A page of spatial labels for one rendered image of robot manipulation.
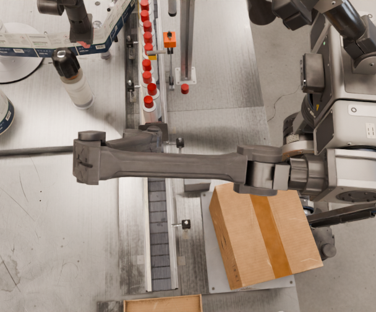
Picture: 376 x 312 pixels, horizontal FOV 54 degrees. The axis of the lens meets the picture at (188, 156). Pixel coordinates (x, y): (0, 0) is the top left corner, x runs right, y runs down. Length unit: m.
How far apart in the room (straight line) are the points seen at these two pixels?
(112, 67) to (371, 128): 1.11
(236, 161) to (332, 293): 1.67
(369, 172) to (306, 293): 1.55
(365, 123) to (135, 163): 0.47
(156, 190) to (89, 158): 0.68
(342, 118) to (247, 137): 0.75
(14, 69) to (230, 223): 1.11
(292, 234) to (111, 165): 0.61
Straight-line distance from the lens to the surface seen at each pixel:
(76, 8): 1.15
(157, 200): 1.37
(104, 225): 1.43
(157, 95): 1.36
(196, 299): 1.37
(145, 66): 1.38
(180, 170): 0.76
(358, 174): 0.82
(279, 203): 1.16
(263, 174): 0.80
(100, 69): 1.65
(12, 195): 1.56
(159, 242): 1.34
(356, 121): 0.84
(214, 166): 0.77
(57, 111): 1.58
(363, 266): 2.45
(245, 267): 1.10
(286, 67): 2.80
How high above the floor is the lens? 2.20
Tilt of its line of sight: 68 degrees down
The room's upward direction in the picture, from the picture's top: 3 degrees clockwise
